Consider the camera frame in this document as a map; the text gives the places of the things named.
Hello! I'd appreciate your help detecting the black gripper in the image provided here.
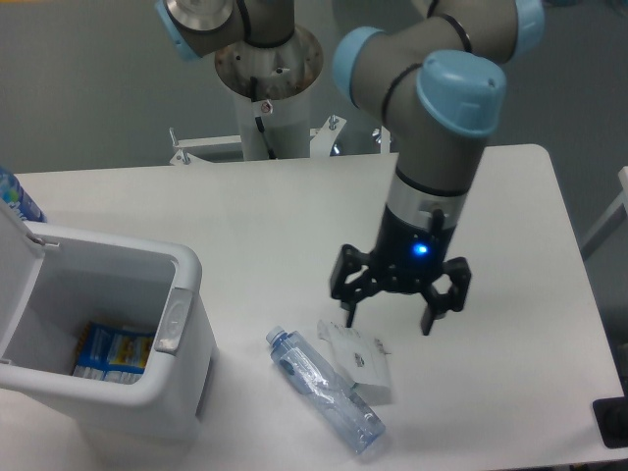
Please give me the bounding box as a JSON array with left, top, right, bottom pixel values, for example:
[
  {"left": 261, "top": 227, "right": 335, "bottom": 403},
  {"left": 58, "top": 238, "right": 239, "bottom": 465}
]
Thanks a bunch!
[{"left": 330, "top": 206, "right": 472, "bottom": 336}]

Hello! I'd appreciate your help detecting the white plastic trash can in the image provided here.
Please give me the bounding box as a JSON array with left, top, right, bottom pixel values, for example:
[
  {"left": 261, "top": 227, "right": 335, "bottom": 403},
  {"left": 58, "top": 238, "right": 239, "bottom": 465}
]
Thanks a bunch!
[{"left": 1, "top": 205, "right": 217, "bottom": 463}]

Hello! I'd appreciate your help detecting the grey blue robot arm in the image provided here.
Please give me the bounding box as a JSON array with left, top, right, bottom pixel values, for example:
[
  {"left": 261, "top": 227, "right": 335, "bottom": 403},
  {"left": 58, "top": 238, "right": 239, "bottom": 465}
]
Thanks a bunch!
[{"left": 155, "top": 1, "right": 545, "bottom": 334}]

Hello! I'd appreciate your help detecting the clear empty plastic bottle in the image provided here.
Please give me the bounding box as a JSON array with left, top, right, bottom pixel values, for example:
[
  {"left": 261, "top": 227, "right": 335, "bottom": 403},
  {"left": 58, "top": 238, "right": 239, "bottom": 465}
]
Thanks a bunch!
[{"left": 266, "top": 327, "right": 386, "bottom": 454}]

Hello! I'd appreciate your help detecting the white furniture leg at right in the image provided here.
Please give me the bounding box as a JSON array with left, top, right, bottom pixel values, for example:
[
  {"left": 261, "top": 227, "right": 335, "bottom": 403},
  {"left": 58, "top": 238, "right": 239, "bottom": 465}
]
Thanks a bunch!
[{"left": 580, "top": 166, "right": 627, "bottom": 260}]

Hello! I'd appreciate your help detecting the black device at table edge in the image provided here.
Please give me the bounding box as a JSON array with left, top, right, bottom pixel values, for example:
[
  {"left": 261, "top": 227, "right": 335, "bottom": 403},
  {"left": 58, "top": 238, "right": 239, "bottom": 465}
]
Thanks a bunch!
[{"left": 593, "top": 396, "right": 627, "bottom": 449}]

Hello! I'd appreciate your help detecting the blue yellow snack package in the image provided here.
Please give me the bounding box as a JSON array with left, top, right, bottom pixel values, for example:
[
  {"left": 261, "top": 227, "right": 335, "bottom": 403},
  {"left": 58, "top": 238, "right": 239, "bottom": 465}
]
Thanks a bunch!
[{"left": 72, "top": 322, "right": 155, "bottom": 385}]

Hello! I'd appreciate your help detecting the blue labelled drink bottle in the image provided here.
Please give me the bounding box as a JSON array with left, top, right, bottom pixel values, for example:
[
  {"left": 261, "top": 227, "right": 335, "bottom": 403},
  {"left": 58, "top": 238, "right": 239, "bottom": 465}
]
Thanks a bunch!
[{"left": 1, "top": 168, "right": 47, "bottom": 223}]

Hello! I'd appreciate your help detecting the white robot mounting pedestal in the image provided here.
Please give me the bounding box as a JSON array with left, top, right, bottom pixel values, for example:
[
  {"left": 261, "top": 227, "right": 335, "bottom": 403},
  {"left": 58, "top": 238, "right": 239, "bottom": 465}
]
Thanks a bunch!
[{"left": 214, "top": 26, "right": 324, "bottom": 159}]

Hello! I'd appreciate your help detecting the black cable on pedestal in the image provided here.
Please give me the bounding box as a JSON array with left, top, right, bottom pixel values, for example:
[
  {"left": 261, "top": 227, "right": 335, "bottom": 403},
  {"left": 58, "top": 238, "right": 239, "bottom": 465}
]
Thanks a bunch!
[{"left": 249, "top": 76, "right": 277, "bottom": 161}]

